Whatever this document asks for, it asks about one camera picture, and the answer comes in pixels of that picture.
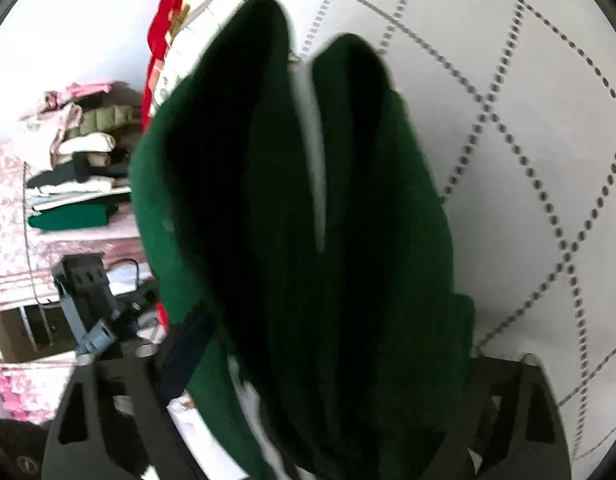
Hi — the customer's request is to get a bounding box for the white floral bed sheet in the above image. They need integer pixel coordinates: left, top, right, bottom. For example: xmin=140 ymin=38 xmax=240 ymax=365
xmin=152 ymin=0 xmax=616 ymax=480

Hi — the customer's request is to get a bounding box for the red floral blanket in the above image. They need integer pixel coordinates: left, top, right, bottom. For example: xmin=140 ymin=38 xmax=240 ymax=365
xmin=140 ymin=0 xmax=240 ymax=134

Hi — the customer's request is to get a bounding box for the green white varsity jacket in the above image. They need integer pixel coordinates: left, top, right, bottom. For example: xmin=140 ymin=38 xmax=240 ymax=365
xmin=130 ymin=0 xmax=475 ymax=479

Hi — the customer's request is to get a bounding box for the pink patterned cloth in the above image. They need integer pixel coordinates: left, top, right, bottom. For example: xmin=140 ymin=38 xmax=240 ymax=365
xmin=0 ymin=141 xmax=150 ymax=424

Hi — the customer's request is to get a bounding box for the stack of folded clothes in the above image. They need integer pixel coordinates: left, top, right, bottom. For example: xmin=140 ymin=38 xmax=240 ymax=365
xmin=17 ymin=81 xmax=142 ymax=234

